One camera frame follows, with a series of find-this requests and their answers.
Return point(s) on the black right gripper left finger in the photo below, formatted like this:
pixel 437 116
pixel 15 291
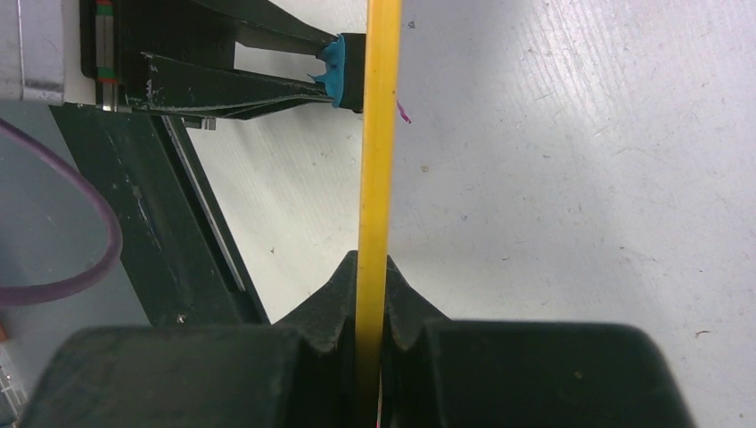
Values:
pixel 297 372

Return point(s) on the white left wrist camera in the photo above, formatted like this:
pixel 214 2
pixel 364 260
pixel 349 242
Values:
pixel 41 53

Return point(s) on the yellow framed whiteboard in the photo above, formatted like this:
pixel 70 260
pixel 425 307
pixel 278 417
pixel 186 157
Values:
pixel 380 104

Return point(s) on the blue whiteboard eraser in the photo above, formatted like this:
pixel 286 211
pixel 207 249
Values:
pixel 344 77

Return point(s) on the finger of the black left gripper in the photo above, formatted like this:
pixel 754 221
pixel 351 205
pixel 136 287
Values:
pixel 165 86
pixel 264 25

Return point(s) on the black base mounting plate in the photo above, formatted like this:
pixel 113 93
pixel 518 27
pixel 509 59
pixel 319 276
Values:
pixel 178 250

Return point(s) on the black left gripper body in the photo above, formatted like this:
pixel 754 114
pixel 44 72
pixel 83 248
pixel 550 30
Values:
pixel 118 38

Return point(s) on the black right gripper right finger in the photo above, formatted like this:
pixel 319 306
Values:
pixel 442 372

